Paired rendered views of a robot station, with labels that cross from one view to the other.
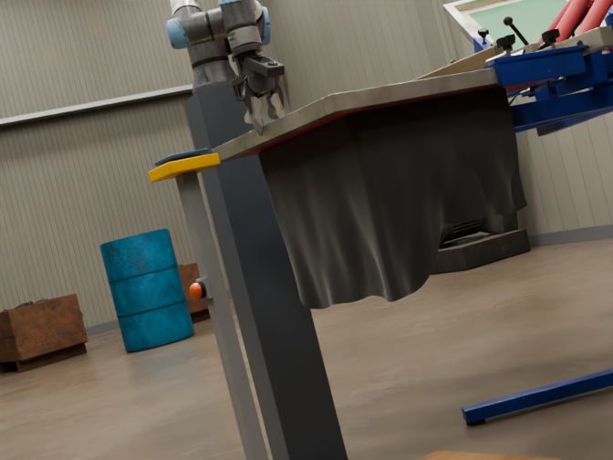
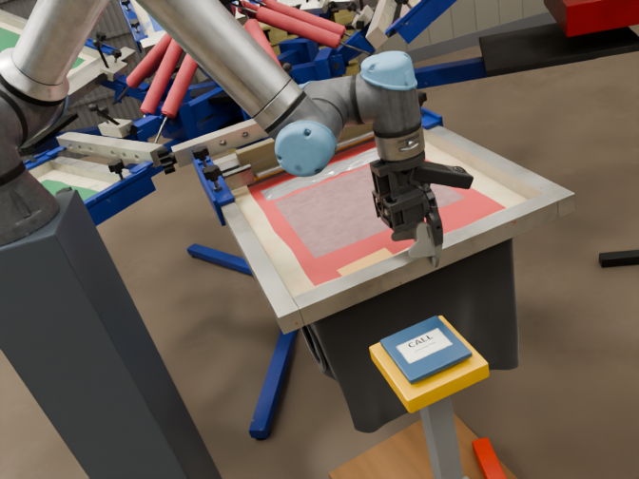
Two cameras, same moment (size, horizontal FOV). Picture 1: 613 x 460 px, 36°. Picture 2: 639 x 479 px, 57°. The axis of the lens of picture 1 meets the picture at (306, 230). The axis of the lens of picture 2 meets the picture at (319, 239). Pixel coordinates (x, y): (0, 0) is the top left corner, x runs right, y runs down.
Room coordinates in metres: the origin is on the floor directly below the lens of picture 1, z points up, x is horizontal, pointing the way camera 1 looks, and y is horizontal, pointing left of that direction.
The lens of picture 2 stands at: (2.10, 0.88, 1.57)
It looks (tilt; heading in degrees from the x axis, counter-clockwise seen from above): 31 degrees down; 290
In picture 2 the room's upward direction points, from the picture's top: 15 degrees counter-clockwise
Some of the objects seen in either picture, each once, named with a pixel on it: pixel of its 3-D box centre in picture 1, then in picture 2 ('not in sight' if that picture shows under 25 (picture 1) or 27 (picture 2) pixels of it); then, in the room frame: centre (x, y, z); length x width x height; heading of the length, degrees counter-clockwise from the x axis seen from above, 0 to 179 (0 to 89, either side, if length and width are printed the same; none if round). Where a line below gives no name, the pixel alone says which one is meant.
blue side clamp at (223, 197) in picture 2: not in sight; (215, 188); (2.78, -0.35, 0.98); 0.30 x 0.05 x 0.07; 122
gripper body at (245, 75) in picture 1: (251, 74); (403, 188); (2.24, 0.04, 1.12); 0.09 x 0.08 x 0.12; 32
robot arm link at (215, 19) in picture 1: (233, 20); (324, 108); (2.33, 0.05, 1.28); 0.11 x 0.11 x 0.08; 0
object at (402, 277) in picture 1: (451, 187); not in sight; (2.21, -0.36, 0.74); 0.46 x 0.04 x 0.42; 122
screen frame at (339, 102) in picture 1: (394, 109); (349, 183); (2.41, -0.30, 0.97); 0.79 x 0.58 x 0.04; 122
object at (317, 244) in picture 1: (325, 221); (425, 331); (2.26, -0.05, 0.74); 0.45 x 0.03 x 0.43; 32
